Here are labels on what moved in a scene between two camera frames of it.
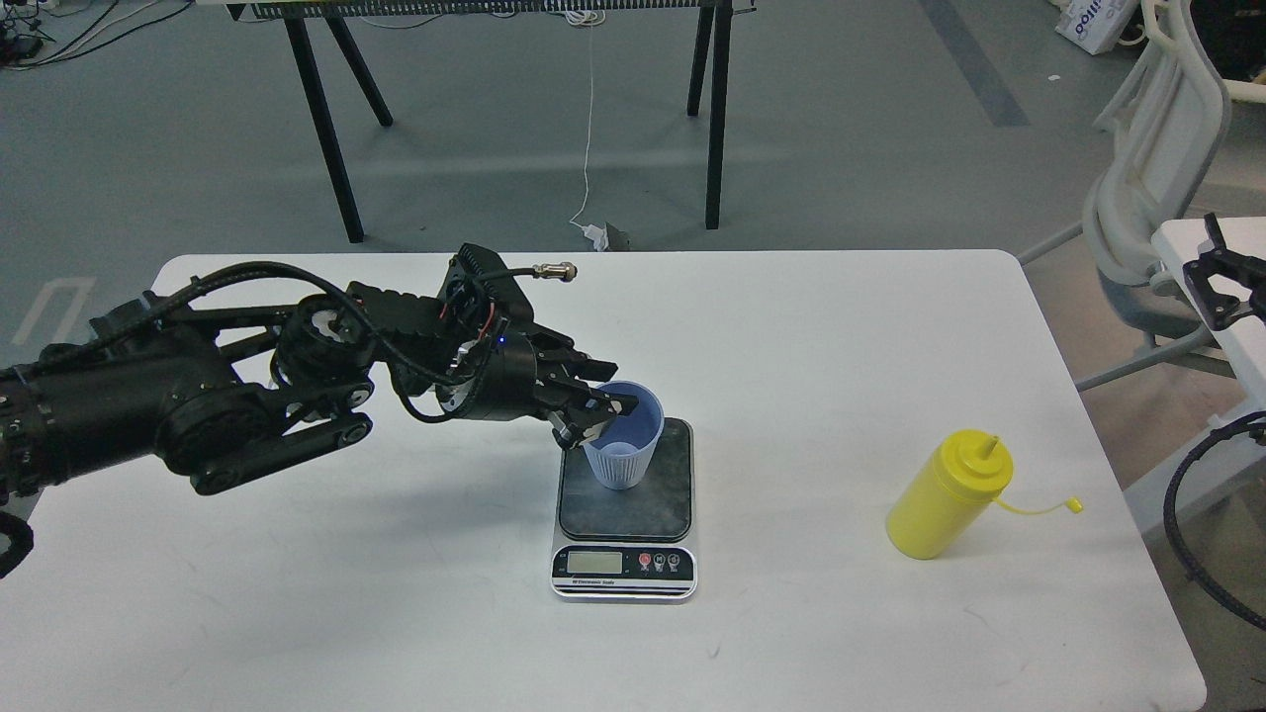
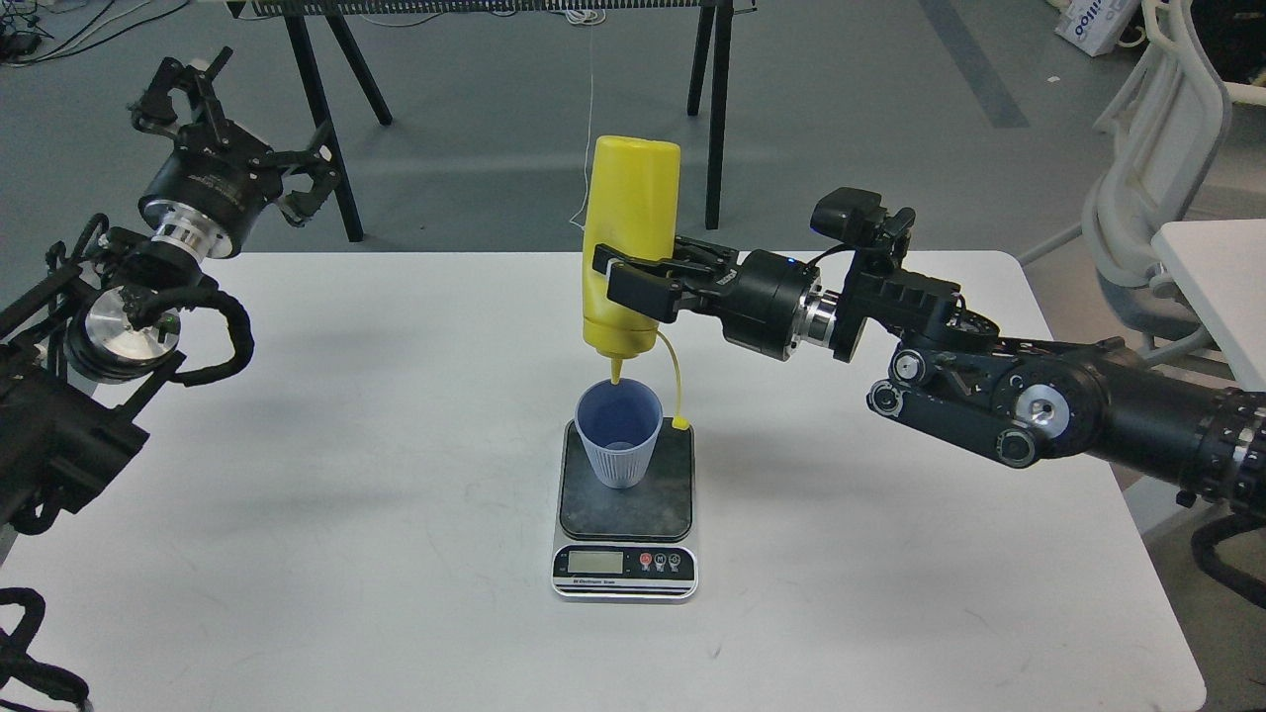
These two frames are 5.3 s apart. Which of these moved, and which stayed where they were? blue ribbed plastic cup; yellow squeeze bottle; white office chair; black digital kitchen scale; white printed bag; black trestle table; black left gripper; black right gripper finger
Moved: black left gripper; yellow squeeze bottle; black right gripper finger
Stayed: white printed bag; black trestle table; black digital kitchen scale; white office chair; blue ribbed plastic cup
